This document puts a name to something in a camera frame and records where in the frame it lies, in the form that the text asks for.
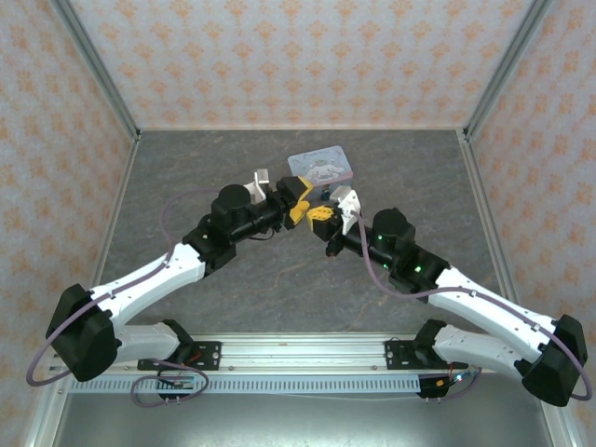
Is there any white slotted cable duct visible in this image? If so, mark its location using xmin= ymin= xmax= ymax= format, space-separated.
xmin=69 ymin=375 xmax=423 ymax=395

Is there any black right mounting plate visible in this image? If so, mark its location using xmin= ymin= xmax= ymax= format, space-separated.
xmin=384 ymin=339 xmax=467 ymax=372

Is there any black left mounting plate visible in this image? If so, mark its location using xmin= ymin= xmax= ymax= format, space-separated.
xmin=137 ymin=341 xmax=223 ymax=372

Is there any aluminium table side rail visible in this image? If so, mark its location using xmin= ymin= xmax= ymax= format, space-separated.
xmin=458 ymin=129 xmax=588 ymax=447
xmin=20 ymin=132 xmax=141 ymax=447

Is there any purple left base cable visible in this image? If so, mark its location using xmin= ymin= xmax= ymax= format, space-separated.
xmin=129 ymin=357 xmax=210 ymax=408

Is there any aluminium frame post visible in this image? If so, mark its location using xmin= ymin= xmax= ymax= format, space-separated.
xmin=461 ymin=0 xmax=556 ymax=142
xmin=47 ymin=0 xmax=142 ymax=142

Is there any cartoon print pastel card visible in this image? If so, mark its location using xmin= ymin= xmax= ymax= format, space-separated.
xmin=287 ymin=144 xmax=356 ymax=188

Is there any black mounting plate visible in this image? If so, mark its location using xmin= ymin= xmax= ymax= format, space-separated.
xmin=137 ymin=341 xmax=223 ymax=372
xmin=384 ymin=339 xmax=467 ymax=372

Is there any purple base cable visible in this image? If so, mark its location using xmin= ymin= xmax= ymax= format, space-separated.
xmin=426 ymin=367 xmax=481 ymax=404
xmin=129 ymin=357 xmax=210 ymax=408

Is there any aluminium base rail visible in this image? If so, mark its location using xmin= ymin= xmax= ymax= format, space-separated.
xmin=48 ymin=332 xmax=471 ymax=373

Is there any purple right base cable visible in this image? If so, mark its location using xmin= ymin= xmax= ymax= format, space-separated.
xmin=426 ymin=367 xmax=481 ymax=404

